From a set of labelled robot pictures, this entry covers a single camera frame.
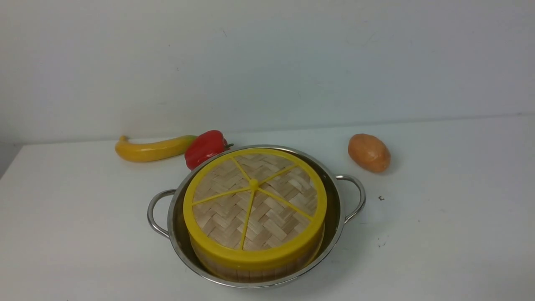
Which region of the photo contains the yellow-rimmed bamboo steamer lid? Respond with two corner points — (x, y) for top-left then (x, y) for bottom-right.
(183, 147), (327, 268)

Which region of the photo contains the yellow-rimmed bamboo steamer basket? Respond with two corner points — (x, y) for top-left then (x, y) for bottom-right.
(191, 225), (325, 283)

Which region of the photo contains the stainless steel pot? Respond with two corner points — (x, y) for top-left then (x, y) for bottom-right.
(147, 145), (366, 289)

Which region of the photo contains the red toy bell pepper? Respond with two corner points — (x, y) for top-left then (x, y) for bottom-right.
(185, 130), (233, 170)

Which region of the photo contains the brown toy potato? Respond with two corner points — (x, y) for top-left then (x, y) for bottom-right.
(347, 133), (391, 173)

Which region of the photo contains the yellow toy banana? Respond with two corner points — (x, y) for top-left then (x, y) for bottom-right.
(115, 135), (197, 163)

